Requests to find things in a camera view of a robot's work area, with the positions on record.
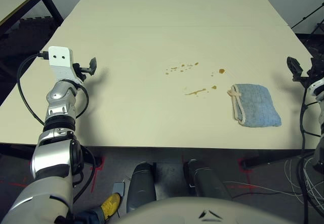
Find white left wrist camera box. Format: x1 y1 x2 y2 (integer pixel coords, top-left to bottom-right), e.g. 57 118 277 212
48 46 84 84

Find dark grey robot leg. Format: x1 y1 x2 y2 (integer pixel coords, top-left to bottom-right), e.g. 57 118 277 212
126 162 156 213
183 159 232 202

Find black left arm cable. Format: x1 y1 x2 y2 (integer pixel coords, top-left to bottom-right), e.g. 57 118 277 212
16 51 90 126

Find yellow and black object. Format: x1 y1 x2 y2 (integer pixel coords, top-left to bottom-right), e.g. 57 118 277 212
100 193 122 221

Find long brown liquid streak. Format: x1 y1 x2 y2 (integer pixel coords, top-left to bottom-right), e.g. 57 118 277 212
184 88 206 96

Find blue denim item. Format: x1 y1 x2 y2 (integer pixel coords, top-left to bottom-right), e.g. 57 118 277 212
73 207 105 224

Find dark grey right robot leg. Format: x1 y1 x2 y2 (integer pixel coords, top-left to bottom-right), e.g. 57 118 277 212
183 159 232 202

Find black foam floor mat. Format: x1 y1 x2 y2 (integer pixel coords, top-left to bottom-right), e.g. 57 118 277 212
0 16 61 78
295 33 324 58

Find blue terry rag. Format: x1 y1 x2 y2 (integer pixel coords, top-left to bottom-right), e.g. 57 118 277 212
226 83 282 128

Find light grey robot torso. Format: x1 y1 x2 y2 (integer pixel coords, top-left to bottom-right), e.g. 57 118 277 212
118 196 313 224

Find dark grey left robot leg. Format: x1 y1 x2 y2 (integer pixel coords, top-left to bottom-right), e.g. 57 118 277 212
126 162 156 213

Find black tripod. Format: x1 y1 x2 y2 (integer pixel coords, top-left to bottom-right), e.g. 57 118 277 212
291 1 324 36

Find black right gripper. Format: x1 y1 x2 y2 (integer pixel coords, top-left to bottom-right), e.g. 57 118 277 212
287 56 324 83

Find white floor cable bundle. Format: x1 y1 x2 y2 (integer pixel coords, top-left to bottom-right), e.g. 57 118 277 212
283 155 324 211

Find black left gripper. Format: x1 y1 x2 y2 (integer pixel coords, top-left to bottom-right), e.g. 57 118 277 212
71 57 98 81

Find black table leg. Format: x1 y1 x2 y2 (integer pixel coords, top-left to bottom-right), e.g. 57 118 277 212
241 150 316 170
0 143 38 159
80 146 106 166

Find beige side table black frame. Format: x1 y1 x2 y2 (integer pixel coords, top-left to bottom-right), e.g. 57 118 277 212
0 0 64 42

